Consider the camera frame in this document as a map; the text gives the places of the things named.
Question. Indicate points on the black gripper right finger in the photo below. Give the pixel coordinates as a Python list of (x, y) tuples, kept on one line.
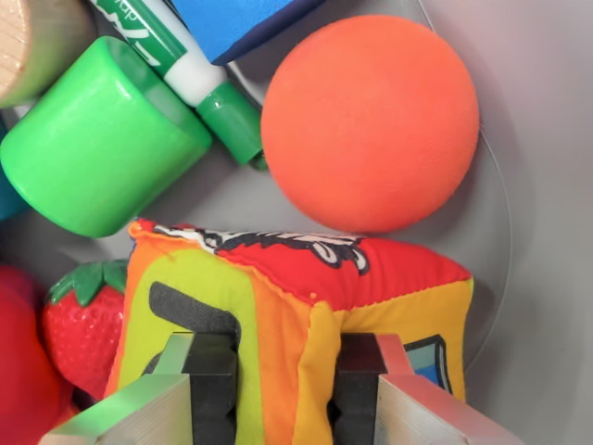
[(357, 398)]

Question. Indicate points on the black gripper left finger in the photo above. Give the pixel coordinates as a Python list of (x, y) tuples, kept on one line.
[(213, 394)]

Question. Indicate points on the fabric cube with number ten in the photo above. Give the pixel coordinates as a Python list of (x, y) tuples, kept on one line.
[(287, 315)]

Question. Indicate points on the gray plastic bin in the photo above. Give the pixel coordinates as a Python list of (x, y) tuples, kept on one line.
[(533, 139)]

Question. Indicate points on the red plastic strawberry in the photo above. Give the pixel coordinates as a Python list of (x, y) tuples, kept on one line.
[(83, 334)]

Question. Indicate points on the red plastic apple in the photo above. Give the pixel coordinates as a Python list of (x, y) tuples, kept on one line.
[(23, 361)]

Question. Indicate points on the orange foam ball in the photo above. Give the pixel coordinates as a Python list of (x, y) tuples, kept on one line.
[(370, 125)]

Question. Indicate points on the green plastic cylinder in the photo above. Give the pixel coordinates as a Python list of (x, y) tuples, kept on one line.
[(97, 143)]

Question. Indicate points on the green dry erase marker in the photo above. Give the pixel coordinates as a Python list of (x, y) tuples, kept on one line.
[(185, 65)]

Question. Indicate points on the blue soft block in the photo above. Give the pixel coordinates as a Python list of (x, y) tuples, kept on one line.
[(241, 23)]

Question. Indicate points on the round wooden cylinder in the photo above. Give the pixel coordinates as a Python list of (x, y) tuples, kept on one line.
[(37, 41)]

